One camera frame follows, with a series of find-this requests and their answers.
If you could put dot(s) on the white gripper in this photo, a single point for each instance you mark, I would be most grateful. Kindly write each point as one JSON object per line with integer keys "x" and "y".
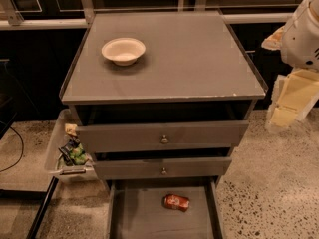
{"x": 300, "y": 43}

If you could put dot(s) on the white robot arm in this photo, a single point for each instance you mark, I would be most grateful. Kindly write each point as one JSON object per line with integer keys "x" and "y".
{"x": 300, "y": 39}

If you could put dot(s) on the grey drawer cabinet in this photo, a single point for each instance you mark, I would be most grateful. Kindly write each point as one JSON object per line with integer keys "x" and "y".
{"x": 193, "y": 70}

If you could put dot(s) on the grey middle drawer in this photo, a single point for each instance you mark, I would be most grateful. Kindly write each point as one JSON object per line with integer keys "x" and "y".
{"x": 162, "y": 168}

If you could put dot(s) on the grey drawer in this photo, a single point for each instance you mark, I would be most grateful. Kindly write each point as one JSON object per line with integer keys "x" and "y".
{"x": 161, "y": 136}
{"x": 136, "y": 210}
{"x": 162, "y": 168}

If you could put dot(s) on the grey top drawer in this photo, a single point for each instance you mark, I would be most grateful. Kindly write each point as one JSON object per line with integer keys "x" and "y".
{"x": 161, "y": 136}

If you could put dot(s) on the grey bottom drawer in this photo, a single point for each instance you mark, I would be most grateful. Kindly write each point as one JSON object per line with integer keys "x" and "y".
{"x": 136, "y": 210}

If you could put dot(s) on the white paper bowl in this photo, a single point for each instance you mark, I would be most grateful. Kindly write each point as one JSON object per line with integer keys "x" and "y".
{"x": 123, "y": 51}

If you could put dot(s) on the metal railing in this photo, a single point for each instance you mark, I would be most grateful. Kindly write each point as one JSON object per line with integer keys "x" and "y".
{"x": 49, "y": 14}

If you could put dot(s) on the tan crumpled wrapper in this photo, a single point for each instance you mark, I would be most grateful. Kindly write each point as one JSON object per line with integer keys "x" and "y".
{"x": 70, "y": 129}

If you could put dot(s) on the green snack bag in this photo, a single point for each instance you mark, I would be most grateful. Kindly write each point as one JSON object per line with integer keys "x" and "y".
{"x": 73, "y": 153}

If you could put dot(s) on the clear plastic bin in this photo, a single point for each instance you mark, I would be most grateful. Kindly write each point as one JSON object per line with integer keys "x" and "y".
{"x": 55, "y": 164}

